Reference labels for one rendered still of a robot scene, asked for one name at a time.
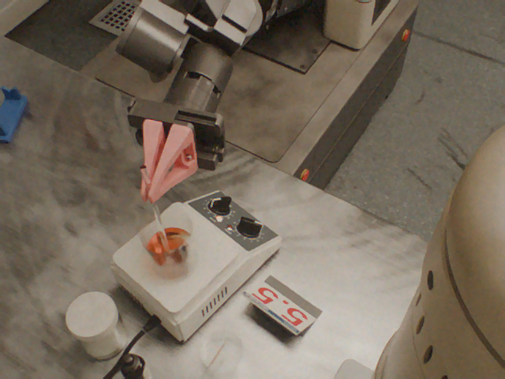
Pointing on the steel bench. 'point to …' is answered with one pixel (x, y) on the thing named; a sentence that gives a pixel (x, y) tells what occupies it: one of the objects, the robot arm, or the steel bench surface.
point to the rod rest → (10, 112)
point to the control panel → (232, 222)
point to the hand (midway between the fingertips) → (149, 193)
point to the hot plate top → (219, 260)
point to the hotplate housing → (225, 284)
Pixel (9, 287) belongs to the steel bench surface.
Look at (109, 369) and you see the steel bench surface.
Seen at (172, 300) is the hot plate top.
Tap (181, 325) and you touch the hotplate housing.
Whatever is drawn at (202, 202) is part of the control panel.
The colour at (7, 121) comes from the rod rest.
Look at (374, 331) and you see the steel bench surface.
